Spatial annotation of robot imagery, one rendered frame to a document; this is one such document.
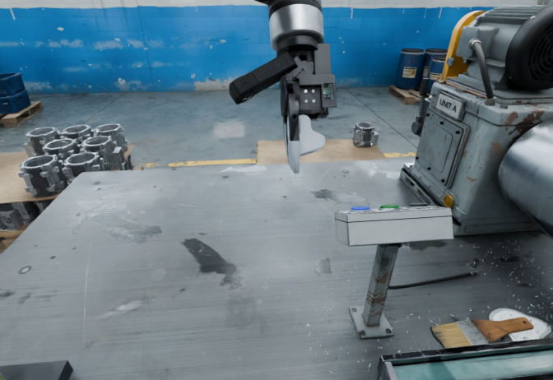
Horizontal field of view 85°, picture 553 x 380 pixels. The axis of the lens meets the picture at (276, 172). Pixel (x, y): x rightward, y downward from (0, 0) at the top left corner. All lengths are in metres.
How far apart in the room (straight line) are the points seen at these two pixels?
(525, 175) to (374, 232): 0.41
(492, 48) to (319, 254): 0.69
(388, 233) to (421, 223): 0.06
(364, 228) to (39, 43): 6.38
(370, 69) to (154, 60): 3.89
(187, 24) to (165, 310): 5.30
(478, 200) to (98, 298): 0.94
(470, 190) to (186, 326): 0.75
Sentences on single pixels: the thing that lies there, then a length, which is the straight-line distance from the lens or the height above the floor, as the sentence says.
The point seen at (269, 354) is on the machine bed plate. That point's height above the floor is 0.80.
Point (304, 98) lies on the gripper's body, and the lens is 0.50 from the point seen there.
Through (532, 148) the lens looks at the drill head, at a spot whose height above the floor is 1.10.
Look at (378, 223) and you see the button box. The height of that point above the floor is 1.07.
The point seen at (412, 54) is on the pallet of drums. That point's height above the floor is 0.68.
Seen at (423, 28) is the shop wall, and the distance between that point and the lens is 6.49.
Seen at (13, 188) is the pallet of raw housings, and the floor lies 0.35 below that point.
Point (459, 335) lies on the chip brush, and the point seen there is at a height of 0.81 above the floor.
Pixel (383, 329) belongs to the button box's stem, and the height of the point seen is 0.81.
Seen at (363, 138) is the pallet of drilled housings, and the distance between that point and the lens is 3.04.
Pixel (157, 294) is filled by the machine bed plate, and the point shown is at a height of 0.80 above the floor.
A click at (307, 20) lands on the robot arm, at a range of 0.52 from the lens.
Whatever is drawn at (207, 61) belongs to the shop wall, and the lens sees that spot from 5.77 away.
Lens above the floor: 1.36
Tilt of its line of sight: 29 degrees down
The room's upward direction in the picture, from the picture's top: straight up
